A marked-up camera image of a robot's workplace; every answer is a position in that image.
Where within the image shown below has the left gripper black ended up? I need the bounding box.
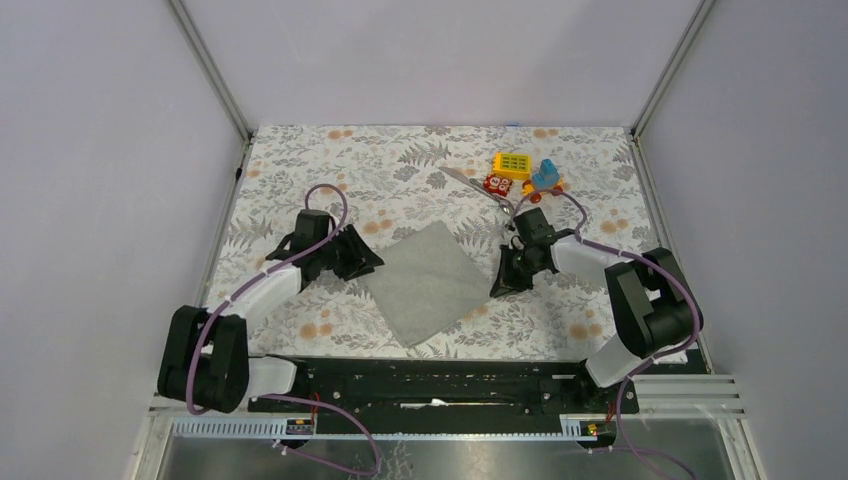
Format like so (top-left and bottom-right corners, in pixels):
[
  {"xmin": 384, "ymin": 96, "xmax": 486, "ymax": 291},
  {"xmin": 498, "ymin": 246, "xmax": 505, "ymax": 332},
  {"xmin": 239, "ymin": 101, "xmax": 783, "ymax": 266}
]
[{"xmin": 316, "ymin": 223, "xmax": 383, "ymax": 280}]

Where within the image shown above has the metal spoon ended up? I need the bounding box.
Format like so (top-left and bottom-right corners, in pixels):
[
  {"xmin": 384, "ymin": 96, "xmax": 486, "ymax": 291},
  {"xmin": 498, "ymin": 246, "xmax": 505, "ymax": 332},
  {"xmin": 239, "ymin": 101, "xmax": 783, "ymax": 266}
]
[{"xmin": 495, "ymin": 197, "xmax": 515, "ymax": 215}]

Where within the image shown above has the grey cloth napkin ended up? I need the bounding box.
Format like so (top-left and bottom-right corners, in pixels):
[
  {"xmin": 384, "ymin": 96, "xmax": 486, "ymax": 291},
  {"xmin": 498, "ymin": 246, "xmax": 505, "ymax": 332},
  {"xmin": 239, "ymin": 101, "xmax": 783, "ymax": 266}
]
[{"xmin": 364, "ymin": 221, "xmax": 490, "ymax": 348}]

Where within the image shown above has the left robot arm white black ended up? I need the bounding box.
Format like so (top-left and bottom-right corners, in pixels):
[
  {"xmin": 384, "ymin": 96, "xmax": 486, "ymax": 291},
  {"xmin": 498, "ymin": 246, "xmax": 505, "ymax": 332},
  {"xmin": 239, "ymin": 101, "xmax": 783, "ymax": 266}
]
[{"xmin": 157, "ymin": 209, "xmax": 384, "ymax": 414}]

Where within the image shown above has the floral tablecloth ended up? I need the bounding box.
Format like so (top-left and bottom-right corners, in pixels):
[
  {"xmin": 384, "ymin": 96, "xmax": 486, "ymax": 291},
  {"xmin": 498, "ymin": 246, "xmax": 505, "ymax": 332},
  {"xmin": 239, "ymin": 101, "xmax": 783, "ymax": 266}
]
[{"xmin": 205, "ymin": 126, "xmax": 658, "ymax": 361}]

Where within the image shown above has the red toy block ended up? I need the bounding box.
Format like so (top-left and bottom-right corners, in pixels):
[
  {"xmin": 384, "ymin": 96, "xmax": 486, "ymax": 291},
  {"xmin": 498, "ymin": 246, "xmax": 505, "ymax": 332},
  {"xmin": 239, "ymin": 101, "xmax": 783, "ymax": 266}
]
[{"xmin": 483, "ymin": 173, "xmax": 514, "ymax": 198}]

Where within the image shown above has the blue yellow toy car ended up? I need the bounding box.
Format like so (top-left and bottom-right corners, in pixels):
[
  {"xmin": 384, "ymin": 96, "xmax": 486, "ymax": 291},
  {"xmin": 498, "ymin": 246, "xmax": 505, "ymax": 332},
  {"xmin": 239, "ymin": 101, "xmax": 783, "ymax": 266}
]
[{"xmin": 521, "ymin": 159, "xmax": 564, "ymax": 204}]

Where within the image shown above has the yellow toy brick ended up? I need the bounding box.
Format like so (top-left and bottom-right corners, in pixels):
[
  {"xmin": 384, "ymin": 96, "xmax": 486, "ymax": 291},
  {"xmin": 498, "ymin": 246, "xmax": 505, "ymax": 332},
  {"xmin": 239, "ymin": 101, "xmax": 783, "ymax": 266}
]
[{"xmin": 492, "ymin": 152, "xmax": 532, "ymax": 182}]

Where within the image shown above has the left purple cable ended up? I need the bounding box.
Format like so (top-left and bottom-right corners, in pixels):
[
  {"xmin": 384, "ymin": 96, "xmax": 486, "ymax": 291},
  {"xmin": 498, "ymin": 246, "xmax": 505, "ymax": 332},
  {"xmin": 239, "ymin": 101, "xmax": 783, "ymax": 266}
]
[{"xmin": 184, "ymin": 183, "xmax": 384, "ymax": 477}]

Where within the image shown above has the purple cable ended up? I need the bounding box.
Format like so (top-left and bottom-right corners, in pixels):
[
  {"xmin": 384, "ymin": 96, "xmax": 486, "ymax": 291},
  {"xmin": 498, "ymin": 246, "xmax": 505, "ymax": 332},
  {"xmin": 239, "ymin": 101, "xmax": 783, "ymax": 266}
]
[
  {"xmin": 184, "ymin": 183, "xmax": 384, "ymax": 477},
  {"xmin": 506, "ymin": 188, "xmax": 705, "ymax": 480}
]

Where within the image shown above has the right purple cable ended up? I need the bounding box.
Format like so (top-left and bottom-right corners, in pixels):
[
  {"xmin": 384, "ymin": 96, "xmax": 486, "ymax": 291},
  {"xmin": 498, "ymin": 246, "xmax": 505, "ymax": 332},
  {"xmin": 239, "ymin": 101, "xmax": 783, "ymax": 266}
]
[{"xmin": 506, "ymin": 188, "xmax": 705, "ymax": 480}]

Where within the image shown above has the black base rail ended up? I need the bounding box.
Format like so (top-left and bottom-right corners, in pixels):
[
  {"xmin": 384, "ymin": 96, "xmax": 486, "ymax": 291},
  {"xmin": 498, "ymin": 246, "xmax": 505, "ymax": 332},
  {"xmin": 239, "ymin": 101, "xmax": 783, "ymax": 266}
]
[{"xmin": 247, "ymin": 357, "xmax": 639, "ymax": 434}]

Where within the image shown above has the white slotted cable duct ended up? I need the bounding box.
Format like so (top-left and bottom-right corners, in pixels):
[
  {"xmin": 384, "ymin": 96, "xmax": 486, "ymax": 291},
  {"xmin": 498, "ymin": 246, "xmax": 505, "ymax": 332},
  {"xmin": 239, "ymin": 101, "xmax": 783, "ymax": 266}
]
[{"xmin": 171, "ymin": 416, "xmax": 599, "ymax": 444}]

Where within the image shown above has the left aluminium frame post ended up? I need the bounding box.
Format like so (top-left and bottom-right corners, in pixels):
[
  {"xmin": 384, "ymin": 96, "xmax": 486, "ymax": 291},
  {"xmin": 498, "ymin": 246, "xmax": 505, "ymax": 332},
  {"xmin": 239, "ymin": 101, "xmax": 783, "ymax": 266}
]
[{"xmin": 164, "ymin": 0, "xmax": 253, "ymax": 144}]

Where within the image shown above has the aluminium frame post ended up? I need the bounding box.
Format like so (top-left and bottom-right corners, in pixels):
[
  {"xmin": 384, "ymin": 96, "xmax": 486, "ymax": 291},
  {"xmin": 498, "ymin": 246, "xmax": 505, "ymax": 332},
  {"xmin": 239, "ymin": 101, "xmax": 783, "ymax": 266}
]
[
  {"xmin": 164, "ymin": 0, "xmax": 253, "ymax": 144},
  {"xmin": 630, "ymin": 0, "xmax": 717, "ymax": 139}
]

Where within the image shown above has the right aluminium frame post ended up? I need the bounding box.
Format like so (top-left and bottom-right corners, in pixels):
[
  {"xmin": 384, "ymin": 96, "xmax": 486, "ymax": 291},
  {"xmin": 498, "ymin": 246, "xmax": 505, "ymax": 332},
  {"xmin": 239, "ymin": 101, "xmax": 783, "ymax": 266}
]
[{"xmin": 630, "ymin": 0, "xmax": 717, "ymax": 139}]

